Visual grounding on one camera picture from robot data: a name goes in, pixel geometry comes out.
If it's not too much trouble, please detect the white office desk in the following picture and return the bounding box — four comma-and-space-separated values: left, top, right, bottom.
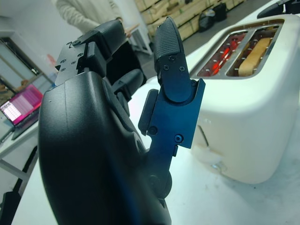
0, 112, 41, 188

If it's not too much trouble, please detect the white two-slot toaster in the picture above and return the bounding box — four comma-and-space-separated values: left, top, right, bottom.
187, 13, 300, 185

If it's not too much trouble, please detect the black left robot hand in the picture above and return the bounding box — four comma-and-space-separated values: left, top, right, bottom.
37, 16, 206, 225

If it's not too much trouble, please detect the slice of toast bread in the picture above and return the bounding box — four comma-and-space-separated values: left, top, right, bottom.
238, 37, 273, 77

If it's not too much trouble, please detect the person's left hand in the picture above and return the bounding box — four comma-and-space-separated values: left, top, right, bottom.
120, 17, 139, 36

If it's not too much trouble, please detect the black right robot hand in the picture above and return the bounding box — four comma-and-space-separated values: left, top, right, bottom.
257, 0, 300, 18

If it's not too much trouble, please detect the person in beige top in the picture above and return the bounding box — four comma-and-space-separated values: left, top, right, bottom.
52, 0, 143, 79

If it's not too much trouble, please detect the open laptop with pink screen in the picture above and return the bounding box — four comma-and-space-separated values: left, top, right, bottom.
0, 83, 44, 141

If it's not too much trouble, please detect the black garbage bag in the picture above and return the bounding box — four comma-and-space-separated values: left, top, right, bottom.
198, 3, 227, 32

